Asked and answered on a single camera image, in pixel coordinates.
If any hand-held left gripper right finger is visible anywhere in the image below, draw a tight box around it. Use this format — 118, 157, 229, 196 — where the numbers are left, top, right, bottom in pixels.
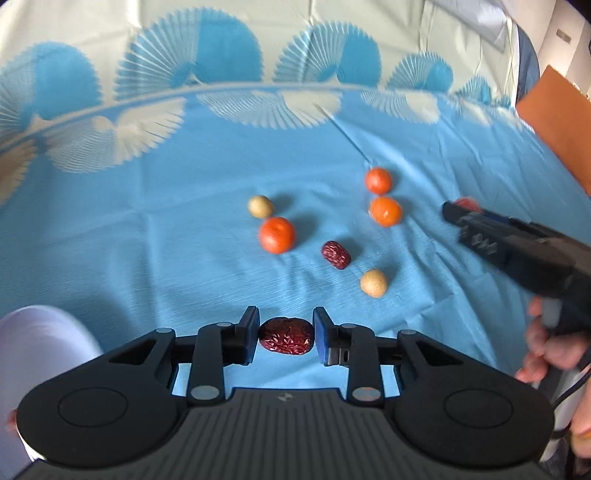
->
312, 307, 472, 407

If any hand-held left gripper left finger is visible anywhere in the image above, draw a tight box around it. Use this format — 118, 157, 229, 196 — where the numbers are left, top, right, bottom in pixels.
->
104, 305, 260, 406

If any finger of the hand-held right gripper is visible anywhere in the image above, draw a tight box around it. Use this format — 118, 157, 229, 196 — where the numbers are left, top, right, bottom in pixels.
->
442, 200, 511, 267

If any red date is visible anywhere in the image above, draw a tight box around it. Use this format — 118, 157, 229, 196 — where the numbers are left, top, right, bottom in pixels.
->
322, 240, 352, 271
259, 317, 316, 356

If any beige longan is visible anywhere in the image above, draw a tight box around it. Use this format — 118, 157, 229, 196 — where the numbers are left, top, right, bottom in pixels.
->
360, 269, 387, 297
248, 195, 274, 219

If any pale round plate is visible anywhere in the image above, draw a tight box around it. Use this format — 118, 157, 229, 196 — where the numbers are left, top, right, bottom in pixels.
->
0, 305, 105, 464

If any person's right forearm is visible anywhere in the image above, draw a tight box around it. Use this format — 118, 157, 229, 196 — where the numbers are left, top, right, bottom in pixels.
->
570, 369, 591, 439

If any person's right hand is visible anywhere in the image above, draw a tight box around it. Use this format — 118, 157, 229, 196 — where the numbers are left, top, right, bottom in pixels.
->
515, 295, 591, 384

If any orange cardboard sheet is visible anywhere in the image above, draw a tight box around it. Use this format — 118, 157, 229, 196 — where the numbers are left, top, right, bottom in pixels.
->
515, 65, 591, 195

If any blue printed tablecloth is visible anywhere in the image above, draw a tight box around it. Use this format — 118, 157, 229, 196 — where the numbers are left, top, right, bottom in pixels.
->
0, 0, 578, 400

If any grey cover cloth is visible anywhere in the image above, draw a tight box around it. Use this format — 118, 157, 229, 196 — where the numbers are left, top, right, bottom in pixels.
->
427, 0, 518, 54

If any black cable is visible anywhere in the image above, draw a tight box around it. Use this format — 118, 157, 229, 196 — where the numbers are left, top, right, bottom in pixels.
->
551, 367, 589, 439

